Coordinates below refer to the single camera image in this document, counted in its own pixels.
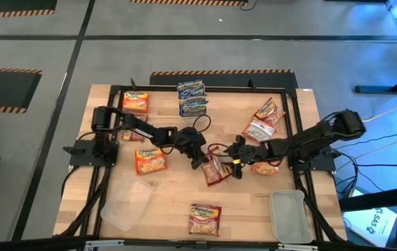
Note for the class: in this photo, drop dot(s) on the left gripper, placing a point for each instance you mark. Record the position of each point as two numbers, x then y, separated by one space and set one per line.
191 141

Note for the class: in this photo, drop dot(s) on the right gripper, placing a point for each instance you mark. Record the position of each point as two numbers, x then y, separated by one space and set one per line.
254 153

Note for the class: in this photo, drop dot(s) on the red Maruchan ramen pack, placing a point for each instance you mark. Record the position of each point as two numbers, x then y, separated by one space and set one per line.
205 219
130 135
216 172

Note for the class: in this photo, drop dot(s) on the orange Maruchan ramen pack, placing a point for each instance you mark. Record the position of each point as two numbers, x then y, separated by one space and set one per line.
149 162
135 102
264 169
268 109
258 129

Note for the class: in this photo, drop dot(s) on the blue Maruchan ramen pack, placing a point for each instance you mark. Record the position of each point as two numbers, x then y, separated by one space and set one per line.
189 84
191 93
193 101
193 111

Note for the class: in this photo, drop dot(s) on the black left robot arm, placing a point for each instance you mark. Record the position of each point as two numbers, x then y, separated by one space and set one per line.
139 127

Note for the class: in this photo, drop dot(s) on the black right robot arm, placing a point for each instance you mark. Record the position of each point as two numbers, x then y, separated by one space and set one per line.
310 139

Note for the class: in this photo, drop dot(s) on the black striped-edge floor mat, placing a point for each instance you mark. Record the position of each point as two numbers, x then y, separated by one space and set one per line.
219 79
3 89
14 5
188 1

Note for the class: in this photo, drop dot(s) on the light grey plastic bin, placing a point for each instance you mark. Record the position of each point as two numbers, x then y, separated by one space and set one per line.
289 216

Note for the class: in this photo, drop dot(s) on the clear plastic bin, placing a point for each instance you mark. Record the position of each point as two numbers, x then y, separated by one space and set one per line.
125 205

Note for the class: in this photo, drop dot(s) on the black desk beam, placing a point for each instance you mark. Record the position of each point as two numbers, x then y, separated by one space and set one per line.
376 198

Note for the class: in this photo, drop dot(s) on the white printed box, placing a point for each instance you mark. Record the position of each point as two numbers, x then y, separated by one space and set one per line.
369 224

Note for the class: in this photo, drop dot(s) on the black crossbar with brackets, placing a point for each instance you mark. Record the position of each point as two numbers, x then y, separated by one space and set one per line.
45 244

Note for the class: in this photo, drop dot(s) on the black frame bracket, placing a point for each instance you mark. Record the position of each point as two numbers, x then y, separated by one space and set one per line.
251 83
132 83

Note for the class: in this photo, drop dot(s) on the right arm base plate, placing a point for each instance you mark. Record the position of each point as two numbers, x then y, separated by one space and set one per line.
327 163

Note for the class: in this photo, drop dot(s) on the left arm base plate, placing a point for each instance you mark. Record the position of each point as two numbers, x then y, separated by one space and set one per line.
80 158

